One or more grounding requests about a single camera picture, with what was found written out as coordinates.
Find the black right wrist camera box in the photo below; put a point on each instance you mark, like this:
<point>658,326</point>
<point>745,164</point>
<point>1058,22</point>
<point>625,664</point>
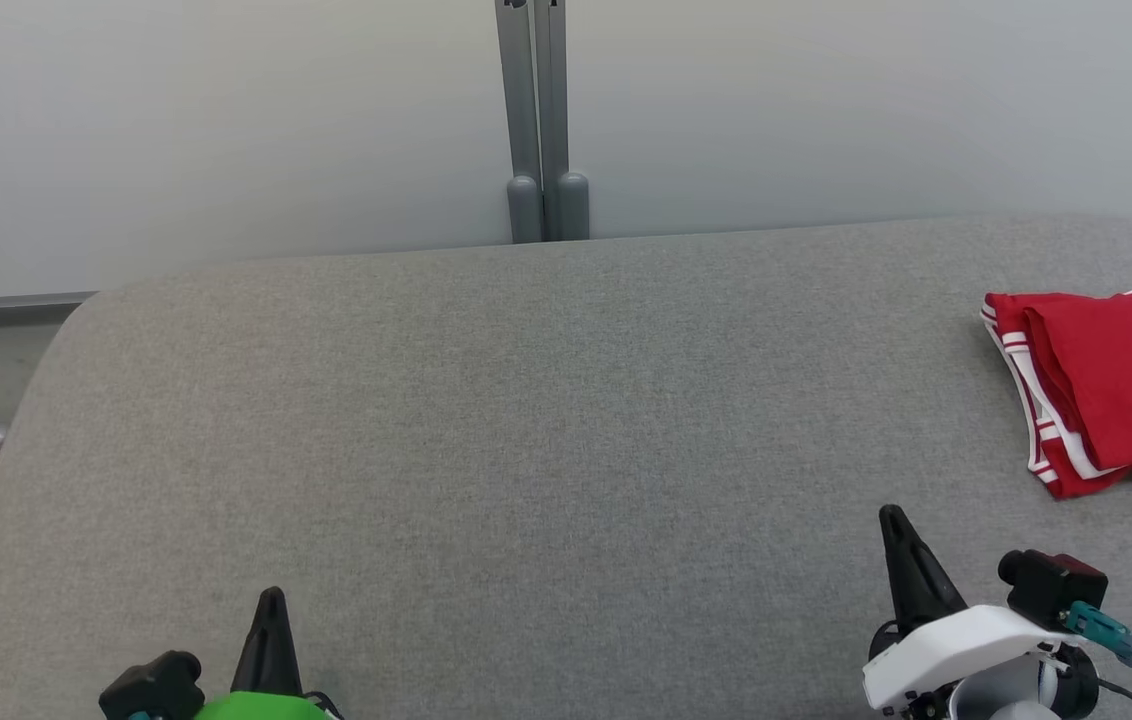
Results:
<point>1051,585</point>

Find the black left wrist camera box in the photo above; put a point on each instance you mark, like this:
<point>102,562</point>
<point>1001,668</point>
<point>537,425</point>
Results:
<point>151,685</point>

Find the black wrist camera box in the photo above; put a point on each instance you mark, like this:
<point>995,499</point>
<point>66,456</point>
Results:
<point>1051,585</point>
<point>151,685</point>

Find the grey partition post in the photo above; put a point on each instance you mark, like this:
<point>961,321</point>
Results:
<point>518,100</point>
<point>561,100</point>

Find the red shorts with white stripes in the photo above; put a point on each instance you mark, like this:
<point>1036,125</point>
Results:
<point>1021,380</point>

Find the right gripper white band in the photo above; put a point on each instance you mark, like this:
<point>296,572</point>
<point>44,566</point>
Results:
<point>966,645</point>

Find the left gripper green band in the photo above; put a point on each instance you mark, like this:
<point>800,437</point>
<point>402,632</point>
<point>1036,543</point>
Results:
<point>266,708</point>

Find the grey fabric sofa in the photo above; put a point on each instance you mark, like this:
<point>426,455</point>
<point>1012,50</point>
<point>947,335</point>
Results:
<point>526,450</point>

